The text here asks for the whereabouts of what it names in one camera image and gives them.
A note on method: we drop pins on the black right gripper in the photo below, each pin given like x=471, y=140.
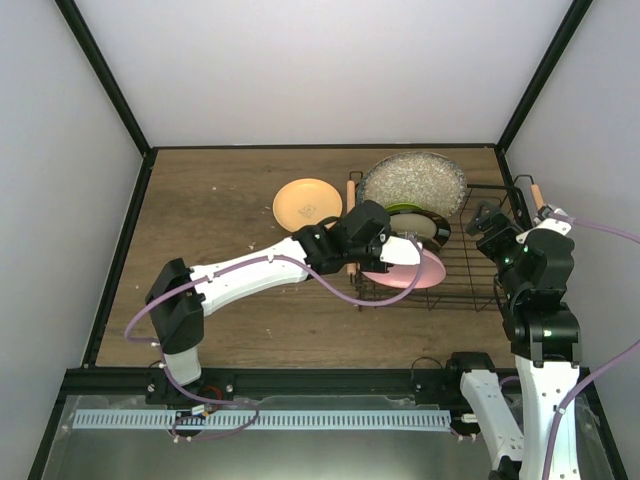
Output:
x=496, y=217

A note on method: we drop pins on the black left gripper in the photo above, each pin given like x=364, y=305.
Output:
x=377, y=268

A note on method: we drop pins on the pink plate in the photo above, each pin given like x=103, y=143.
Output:
x=401, y=276

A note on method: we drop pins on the orange plate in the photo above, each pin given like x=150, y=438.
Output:
x=305, y=201

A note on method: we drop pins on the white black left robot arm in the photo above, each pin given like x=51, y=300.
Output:
x=321, y=249

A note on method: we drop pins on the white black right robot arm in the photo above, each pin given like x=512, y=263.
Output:
x=532, y=271

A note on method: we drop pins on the green plate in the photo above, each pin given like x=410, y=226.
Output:
x=405, y=207

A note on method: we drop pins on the glossy black plate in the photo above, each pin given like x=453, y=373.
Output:
x=442, y=236

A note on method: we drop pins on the speckled grey large plate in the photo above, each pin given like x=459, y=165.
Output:
x=426, y=180

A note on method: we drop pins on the left wooden rack handle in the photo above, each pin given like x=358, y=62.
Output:
x=350, y=204

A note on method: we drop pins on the wooden rack handle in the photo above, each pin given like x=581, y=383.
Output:
x=350, y=204
x=537, y=196

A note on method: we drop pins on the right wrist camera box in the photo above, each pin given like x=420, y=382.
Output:
x=555, y=217

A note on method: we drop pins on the right wooden rack handle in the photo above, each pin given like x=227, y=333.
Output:
x=537, y=196

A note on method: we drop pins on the black wire dish rack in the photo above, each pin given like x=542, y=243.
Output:
x=469, y=275

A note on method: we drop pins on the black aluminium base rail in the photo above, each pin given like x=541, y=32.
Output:
x=426, y=386

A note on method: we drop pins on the black cage frame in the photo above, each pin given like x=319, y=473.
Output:
x=81, y=31

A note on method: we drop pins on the white slotted cable duct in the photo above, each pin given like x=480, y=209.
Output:
x=226, y=420

